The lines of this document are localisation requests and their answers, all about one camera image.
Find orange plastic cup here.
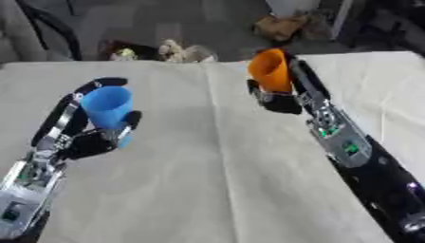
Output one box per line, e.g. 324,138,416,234
246,47,294,94

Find dark bin with soft toys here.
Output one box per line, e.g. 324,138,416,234
98,38,219,64

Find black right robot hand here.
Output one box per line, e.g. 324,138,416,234
246,47,332,116

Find black chair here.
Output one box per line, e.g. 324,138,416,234
14,0,85,62

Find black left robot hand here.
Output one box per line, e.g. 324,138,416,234
29,76,145,161

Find blue plastic cup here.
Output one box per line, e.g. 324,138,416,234
78,85,137,150

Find brown bag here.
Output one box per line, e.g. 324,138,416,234
252,12,334,44

